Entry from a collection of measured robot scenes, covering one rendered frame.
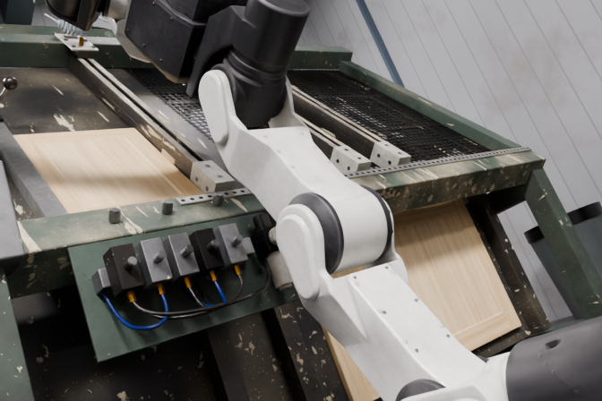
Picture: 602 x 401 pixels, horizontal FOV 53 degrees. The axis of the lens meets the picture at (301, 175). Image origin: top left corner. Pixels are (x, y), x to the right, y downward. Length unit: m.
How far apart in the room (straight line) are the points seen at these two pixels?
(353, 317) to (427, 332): 0.12
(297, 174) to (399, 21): 4.77
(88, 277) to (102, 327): 0.11
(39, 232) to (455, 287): 1.49
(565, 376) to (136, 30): 1.04
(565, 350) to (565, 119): 4.01
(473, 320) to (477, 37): 3.23
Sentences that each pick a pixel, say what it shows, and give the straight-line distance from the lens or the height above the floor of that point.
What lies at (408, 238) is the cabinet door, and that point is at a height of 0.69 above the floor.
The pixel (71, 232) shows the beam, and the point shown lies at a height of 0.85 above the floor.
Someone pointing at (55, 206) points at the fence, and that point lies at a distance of 1.47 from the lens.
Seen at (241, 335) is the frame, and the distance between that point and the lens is 1.72.
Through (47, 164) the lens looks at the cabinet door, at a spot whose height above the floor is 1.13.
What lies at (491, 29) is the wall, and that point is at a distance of 5.07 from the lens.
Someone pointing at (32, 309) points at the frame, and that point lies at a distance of 1.55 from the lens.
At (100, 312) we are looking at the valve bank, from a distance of 1.30.
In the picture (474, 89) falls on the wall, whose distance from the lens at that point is 5.18.
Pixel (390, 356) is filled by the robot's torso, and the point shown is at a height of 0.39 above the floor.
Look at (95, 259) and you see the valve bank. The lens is 1.33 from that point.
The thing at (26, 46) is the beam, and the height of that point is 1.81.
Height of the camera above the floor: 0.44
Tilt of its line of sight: 16 degrees up
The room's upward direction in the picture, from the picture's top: 22 degrees counter-clockwise
